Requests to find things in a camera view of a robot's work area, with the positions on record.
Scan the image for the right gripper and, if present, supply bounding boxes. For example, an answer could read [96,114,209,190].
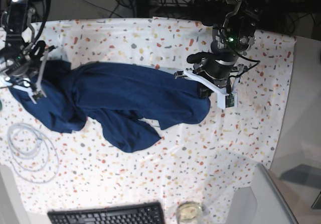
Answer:
[5,40,47,82]

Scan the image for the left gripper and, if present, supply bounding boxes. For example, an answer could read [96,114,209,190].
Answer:
[187,52,237,88]

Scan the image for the dark blue t-shirt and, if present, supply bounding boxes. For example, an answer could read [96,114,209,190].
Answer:
[10,60,211,153]

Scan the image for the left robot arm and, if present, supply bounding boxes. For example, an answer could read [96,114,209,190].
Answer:
[187,0,268,93]

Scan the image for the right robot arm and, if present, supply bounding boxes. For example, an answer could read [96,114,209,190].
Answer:
[1,0,54,83]

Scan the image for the black computer keyboard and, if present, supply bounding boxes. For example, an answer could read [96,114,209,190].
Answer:
[47,202,166,224]

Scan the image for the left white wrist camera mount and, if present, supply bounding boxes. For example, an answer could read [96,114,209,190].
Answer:
[174,63,248,109]

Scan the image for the coiled white cable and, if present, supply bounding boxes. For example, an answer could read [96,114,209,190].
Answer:
[6,123,60,184]

